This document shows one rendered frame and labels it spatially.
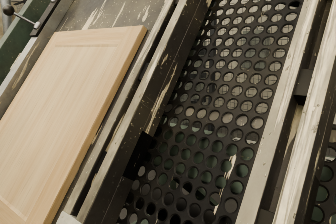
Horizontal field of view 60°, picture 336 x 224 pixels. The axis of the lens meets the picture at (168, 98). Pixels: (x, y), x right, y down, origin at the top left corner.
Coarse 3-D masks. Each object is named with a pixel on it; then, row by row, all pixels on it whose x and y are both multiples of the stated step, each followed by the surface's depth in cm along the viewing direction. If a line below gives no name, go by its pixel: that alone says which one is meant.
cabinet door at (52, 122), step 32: (64, 32) 96; (96, 32) 84; (128, 32) 74; (64, 64) 86; (96, 64) 76; (128, 64) 70; (32, 96) 87; (64, 96) 77; (96, 96) 68; (0, 128) 88; (32, 128) 78; (64, 128) 70; (96, 128) 65; (0, 160) 79; (32, 160) 71; (64, 160) 63; (0, 192) 72; (32, 192) 65; (64, 192) 60
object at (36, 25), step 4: (4, 8) 98; (8, 8) 98; (12, 8) 99; (4, 12) 99; (8, 12) 99; (12, 12) 100; (20, 16) 101; (24, 20) 102; (28, 20) 102; (32, 24) 102; (36, 24) 102; (36, 28) 102
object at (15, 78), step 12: (72, 0) 109; (60, 12) 106; (48, 24) 103; (48, 36) 104; (24, 48) 103; (36, 48) 101; (24, 60) 99; (36, 60) 102; (12, 72) 98; (24, 72) 99; (12, 84) 96; (0, 96) 94; (12, 96) 97; (0, 108) 94
